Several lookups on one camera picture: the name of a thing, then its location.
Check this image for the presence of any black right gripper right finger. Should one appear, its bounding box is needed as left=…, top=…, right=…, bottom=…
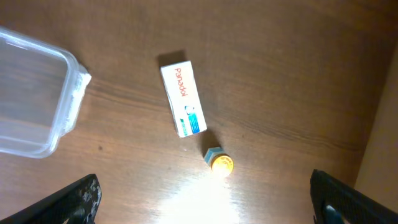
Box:
left=310, top=169, right=397, bottom=224

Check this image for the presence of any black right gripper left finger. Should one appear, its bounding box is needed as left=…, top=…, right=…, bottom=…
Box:
left=1, top=174, right=102, bottom=224

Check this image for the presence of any gold lid small jar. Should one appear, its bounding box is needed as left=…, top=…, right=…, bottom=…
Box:
left=204, top=147, right=234, bottom=178

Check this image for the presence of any white Panadol box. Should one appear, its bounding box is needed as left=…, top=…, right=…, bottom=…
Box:
left=160, top=61, right=207, bottom=138

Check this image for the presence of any clear plastic container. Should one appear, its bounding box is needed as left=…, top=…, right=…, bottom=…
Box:
left=1, top=27, right=91, bottom=159

